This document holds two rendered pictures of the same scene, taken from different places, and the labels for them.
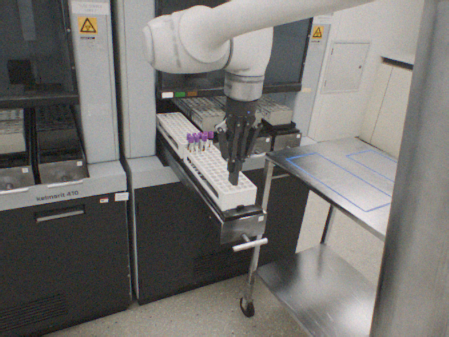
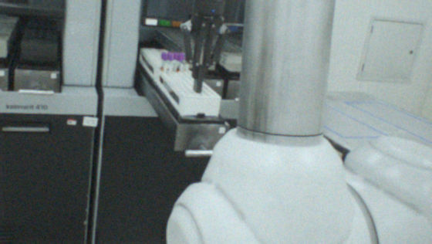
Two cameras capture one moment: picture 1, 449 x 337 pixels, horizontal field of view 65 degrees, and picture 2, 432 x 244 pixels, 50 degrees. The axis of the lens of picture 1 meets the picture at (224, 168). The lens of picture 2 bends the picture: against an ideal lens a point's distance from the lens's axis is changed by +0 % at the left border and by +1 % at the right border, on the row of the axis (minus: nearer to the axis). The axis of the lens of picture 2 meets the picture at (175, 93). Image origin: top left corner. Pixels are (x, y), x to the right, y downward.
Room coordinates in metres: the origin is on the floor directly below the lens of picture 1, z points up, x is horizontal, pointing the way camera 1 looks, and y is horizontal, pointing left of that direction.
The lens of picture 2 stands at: (-0.28, -0.21, 1.16)
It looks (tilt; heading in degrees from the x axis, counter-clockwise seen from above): 16 degrees down; 12
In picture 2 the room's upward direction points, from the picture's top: 7 degrees clockwise
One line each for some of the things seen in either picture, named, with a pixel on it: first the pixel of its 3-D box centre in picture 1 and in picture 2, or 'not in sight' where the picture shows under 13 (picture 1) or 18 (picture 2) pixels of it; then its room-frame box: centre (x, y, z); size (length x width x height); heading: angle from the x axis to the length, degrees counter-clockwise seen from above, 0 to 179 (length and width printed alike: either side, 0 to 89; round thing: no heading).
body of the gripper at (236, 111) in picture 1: (240, 114); (207, 16); (0.82, -0.03, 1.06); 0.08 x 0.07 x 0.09; 119
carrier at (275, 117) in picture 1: (279, 117); not in sight; (1.44, -0.21, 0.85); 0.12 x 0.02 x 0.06; 117
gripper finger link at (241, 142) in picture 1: (242, 140); (207, 44); (0.83, -0.04, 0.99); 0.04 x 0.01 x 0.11; 29
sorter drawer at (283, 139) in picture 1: (250, 114); not in sight; (1.64, -0.10, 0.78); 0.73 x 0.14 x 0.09; 28
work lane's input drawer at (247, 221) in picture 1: (198, 170); (171, 96); (1.03, 0.09, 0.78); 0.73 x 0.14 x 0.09; 28
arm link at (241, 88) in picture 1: (243, 85); not in sight; (0.82, -0.03, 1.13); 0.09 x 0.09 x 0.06
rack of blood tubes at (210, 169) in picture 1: (216, 175); (185, 92); (0.91, 0.02, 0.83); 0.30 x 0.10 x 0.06; 29
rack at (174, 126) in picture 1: (180, 134); (160, 66); (1.19, 0.17, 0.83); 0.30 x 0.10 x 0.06; 28
